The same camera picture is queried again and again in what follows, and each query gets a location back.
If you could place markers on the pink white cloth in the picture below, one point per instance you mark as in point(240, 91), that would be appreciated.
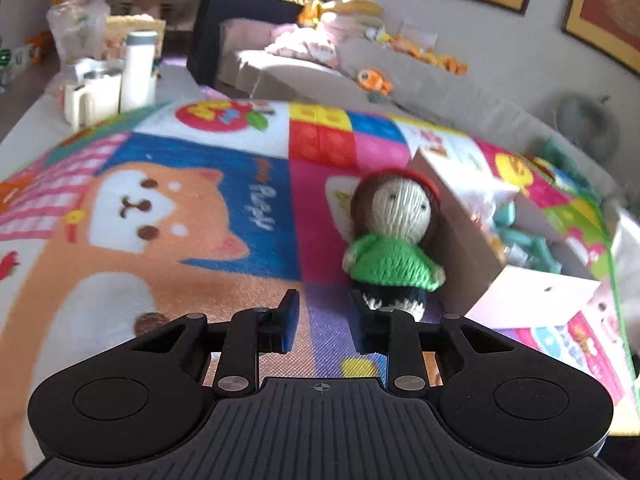
point(480, 202)

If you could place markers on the black tank cabinet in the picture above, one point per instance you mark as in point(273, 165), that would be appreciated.
point(210, 40)

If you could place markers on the pink cardboard box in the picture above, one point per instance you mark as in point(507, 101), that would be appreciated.
point(530, 300)

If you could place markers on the small yellow plush toy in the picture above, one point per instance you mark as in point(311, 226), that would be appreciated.
point(310, 12)

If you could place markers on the orange fish plush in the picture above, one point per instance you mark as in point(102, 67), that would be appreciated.
point(372, 80)

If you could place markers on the green cloth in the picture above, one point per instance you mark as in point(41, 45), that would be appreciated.
point(565, 165)

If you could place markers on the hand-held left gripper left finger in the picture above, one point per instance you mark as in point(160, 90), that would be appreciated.
point(291, 322)

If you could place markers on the colourful cartoon play mat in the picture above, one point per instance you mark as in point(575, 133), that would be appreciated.
point(200, 240)

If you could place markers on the knitted doll green sweater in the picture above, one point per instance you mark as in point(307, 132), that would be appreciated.
point(390, 260)

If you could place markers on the white mug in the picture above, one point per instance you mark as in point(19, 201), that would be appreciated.
point(97, 97)

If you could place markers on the beige sofa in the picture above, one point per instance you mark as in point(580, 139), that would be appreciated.
point(450, 90)

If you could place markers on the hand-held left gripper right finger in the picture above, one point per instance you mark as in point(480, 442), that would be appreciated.
point(362, 332)

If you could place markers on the yellow pillow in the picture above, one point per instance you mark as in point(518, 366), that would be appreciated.
point(355, 7)

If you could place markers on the white blanket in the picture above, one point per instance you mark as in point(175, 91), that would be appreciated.
point(627, 255)

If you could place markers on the white thermos bottle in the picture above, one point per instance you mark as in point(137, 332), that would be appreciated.
point(137, 75)

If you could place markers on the beige patterned paper bag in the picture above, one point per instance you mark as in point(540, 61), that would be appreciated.
point(145, 25)

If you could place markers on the large red framed picture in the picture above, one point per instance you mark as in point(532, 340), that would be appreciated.
point(610, 5)

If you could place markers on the pile of yellow plush toys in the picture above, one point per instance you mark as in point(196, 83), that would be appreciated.
point(430, 52)

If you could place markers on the clear plastic bag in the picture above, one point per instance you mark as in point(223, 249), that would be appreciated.
point(77, 25)

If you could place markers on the pink clothes pile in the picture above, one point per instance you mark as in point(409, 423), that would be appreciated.
point(305, 47)

